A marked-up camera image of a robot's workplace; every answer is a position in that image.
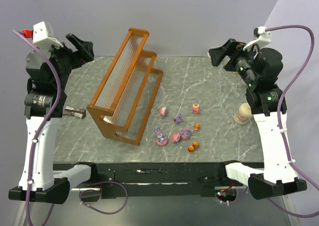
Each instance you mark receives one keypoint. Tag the orange wooden tiered shelf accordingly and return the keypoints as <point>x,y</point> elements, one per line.
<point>123,101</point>

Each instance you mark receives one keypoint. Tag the wrist white camera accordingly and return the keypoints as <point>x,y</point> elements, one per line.
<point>262,38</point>
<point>44,37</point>

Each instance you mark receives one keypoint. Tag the small purple bunny toy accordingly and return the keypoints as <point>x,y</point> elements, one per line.
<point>178,118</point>

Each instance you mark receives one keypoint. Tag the brown chocolate bar wrapper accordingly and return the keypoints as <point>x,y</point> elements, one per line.
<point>75,112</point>

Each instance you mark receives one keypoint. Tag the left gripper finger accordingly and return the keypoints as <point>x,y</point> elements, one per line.
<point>78,43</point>
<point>85,52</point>

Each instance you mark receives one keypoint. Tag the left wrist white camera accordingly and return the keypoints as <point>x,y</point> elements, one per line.
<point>44,37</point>

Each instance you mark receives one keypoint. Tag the pink egg toy white frill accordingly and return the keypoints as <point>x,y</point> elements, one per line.
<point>163,111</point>

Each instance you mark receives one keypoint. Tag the orange bear toy right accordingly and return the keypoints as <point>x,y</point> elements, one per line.
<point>195,144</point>

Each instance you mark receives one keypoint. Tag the pink pot toy green top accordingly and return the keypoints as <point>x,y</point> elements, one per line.
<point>195,108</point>

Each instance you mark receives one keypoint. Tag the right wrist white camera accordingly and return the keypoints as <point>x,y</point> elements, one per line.
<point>262,38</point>

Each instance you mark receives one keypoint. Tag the pink egg toy blue spots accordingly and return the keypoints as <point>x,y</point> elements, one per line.
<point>175,138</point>

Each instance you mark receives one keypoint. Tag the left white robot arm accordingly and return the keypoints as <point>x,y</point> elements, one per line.
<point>49,70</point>

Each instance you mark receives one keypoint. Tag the orange bear toy upper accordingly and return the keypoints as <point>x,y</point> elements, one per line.
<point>196,127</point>

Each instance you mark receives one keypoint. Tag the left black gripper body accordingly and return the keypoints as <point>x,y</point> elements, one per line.
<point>75,51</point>

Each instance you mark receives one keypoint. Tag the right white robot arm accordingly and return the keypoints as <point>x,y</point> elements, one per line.
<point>259,68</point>

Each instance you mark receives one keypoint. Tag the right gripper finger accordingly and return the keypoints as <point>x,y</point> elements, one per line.
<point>217,58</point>
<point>220,51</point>

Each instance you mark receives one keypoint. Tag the pink ball purple bunny toy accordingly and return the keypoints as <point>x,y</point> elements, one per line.
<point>185,133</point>

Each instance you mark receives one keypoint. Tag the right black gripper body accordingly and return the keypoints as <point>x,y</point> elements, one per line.
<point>231,59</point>

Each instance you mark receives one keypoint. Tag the beige soap pump bottle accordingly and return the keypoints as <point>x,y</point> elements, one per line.
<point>243,114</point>

